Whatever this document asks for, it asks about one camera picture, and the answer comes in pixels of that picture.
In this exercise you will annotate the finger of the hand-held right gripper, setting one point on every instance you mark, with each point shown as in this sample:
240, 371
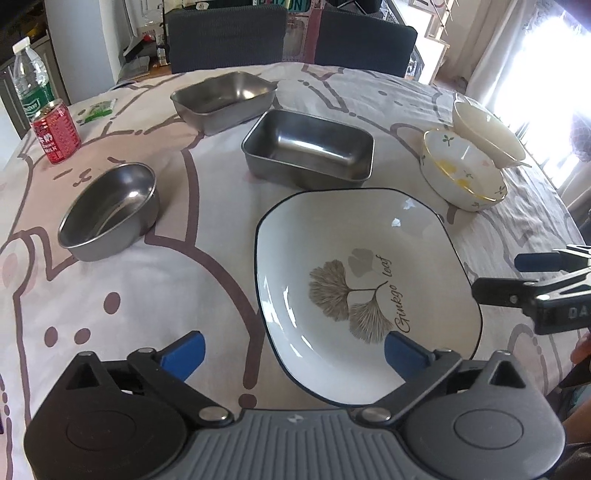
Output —
503, 291
535, 262

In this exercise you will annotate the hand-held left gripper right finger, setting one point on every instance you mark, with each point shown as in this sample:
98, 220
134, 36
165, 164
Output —
406, 355

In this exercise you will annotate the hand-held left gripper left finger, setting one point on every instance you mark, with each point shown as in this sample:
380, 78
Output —
182, 353

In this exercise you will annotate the floral ceramic bowl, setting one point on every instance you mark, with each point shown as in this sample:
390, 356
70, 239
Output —
457, 170

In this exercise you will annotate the white leaf print plate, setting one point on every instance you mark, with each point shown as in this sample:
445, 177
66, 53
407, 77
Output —
323, 240

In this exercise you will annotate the cream ceramic bowl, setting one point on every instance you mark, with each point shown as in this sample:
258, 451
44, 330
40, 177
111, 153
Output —
485, 124

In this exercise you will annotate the round steel bowl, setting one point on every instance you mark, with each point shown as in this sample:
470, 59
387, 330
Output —
106, 207

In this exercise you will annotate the rectangular steel tray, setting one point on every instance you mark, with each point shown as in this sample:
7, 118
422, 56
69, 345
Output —
221, 92
304, 147

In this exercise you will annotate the person's right hand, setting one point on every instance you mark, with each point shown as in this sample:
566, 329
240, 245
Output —
582, 353

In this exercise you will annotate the bear print tablecloth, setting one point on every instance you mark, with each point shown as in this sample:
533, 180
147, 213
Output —
184, 277

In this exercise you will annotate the sheer window curtain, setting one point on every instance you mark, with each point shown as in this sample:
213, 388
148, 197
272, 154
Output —
508, 55

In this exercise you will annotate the red drink can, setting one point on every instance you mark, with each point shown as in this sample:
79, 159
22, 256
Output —
55, 134

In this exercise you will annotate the green snack packet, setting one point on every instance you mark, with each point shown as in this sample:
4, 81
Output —
98, 110

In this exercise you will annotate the dark grey chair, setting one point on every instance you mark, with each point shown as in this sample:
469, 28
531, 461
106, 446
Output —
364, 41
226, 37

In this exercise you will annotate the clear plastic water bottle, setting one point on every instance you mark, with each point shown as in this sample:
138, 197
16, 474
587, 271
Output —
32, 78

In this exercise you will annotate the grey cabinet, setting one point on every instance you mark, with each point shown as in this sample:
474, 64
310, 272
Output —
9, 92

